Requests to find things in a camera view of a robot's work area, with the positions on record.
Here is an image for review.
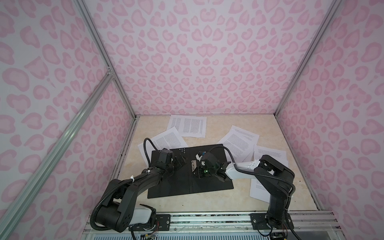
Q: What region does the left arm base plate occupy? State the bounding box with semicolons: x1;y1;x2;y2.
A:
128;214;171;232

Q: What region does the centre right paper sheet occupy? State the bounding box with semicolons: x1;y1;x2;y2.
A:
230;126;260;145

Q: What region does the printed paper sheet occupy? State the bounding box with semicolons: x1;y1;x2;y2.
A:
217;132;254;163
249;144;289;204
138;127;188;167

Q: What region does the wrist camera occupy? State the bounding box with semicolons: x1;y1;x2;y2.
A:
156;149;173;170
196;151;207;163

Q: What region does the left corner aluminium post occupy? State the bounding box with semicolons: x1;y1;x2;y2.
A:
74;0;137;120

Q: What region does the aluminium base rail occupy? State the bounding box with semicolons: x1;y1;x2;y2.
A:
80;210;343;240

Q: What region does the corner aluminium post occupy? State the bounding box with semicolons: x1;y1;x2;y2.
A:
274;0;344;119
74;0;137;120

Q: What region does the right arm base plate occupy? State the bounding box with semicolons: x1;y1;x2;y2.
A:
250;213;295;232

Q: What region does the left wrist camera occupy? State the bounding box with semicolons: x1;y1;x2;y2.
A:
156;149;173;170

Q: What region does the diagonal aluminium frame bar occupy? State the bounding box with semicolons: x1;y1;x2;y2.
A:
1;74;113;239

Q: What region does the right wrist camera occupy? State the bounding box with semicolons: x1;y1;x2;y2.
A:
196;151;207;163

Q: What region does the back left paper sheet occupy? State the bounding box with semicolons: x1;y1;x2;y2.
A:
167;115;207;138

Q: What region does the blue folder black inside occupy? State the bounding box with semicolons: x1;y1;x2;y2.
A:
148;144;234;199

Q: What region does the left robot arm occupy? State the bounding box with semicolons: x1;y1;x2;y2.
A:
90;151;187;233

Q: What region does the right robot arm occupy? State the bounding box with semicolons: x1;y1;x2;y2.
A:
191;152;296;230

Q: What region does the right corner aluminium post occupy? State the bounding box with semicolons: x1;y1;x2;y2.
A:
274;0;344;119

